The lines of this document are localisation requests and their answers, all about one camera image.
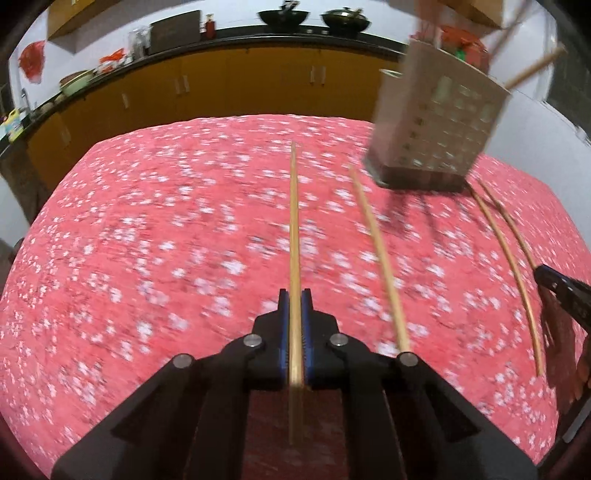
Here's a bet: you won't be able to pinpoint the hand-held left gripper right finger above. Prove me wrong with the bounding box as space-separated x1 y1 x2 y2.
302 289 539 480

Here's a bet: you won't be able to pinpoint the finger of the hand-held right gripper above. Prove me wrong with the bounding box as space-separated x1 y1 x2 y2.
534 264 591 325

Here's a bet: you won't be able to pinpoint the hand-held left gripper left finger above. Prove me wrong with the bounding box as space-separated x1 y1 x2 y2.
51 289 291 480

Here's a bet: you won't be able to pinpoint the wooden chopstick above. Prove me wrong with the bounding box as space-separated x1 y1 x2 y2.
348 165 411 354
478 178 537 270
489 4 528 57
287 141 306 446
468 183 544 377
505 45 567 89

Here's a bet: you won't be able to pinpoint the beige perforated utensil holder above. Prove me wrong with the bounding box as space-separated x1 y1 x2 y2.
364 37 512 193

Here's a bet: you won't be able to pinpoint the red floral tablecloth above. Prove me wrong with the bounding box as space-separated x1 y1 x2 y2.
0 114 581 468

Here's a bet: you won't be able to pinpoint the large barred window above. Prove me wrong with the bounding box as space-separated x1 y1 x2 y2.
549 25 591 141

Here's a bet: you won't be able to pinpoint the wooden base cabinets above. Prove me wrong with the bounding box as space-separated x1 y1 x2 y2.
25 45 408 191

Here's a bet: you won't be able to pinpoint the red bag over jugs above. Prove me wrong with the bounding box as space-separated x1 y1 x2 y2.
441 23 491 72

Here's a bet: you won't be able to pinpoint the black kitchen countertop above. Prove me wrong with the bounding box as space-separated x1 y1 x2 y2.
0 25 413 158

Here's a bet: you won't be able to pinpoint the black wok with lid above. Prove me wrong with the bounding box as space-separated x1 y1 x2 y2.
321 7 371 36

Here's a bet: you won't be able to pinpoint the dark cutting board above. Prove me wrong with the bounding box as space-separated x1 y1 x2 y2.
150 10 204 54

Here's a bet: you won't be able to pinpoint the red plastic bag on counter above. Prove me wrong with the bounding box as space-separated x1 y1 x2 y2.
99 48 128 75

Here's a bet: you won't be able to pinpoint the clear plastic container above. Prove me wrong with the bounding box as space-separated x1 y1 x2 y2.
129 25 153 59

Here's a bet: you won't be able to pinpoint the green basin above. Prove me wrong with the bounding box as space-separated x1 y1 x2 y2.
60 70 96 97

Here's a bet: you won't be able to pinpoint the yellow bottle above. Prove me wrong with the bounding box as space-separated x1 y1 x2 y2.
2 108 24 140

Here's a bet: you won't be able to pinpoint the red plastic bag on wall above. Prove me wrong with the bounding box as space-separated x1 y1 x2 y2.
18 41 47 84

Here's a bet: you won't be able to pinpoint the wooden wall cabinets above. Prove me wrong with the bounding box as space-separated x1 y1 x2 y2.
48 0 523 40

